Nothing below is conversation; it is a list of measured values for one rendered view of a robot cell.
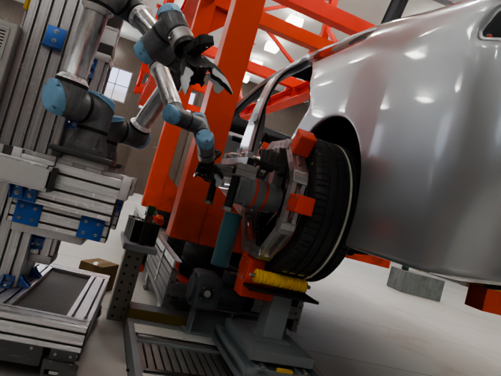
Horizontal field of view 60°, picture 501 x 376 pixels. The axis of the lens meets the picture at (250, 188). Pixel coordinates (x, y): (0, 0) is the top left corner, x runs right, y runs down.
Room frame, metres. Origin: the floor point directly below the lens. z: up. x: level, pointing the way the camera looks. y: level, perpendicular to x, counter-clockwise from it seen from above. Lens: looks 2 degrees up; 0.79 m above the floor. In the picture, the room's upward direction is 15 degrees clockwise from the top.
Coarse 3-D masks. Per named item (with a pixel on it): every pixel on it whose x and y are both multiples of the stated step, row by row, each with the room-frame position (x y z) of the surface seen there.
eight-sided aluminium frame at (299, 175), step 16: (272, 144) 2.06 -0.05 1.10; (288, 144) 1.87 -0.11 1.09; (288, 160) 1.83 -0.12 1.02; (304, 160) 1.82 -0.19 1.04; (256, 176) 2.21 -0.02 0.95; (304, 176) 1.75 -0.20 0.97; (288, 192) 1.75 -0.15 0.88; (288, 224) 1.74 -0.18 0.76; (272, 240) 1.79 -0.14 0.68; (256, 256) 1.88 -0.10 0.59; (272, 256) 1.87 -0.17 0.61
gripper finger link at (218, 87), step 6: (210, 72) 1.24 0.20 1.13; (216, 72) 1.23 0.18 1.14; (210, 78) 1.26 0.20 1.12; (216, 78) 1.23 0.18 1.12; (222, 78) 1.23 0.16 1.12; (216, 84) 1.26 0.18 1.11; (222, 84) 1.23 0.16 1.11; (228, 84) 1.23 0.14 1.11; (216, 90) 1.27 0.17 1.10; (228, 90) 1.23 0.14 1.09
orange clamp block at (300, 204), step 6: (294, 198) 1.67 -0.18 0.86; (300, 198) 1.65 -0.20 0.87; (306, 198) 1.65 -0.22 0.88; (312, 198) 1.66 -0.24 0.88; (288, 204) 1.72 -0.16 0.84; (294, 204) 1.66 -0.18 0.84; (300, 204) 1.65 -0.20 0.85; (306, 204) 1.66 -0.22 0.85; (312, 204) 1.66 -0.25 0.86; (294, 210) 1.65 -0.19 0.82; (300, 210) 1.65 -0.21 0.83; (306, 210) 1.66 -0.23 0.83; (312, 210) 1.67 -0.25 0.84
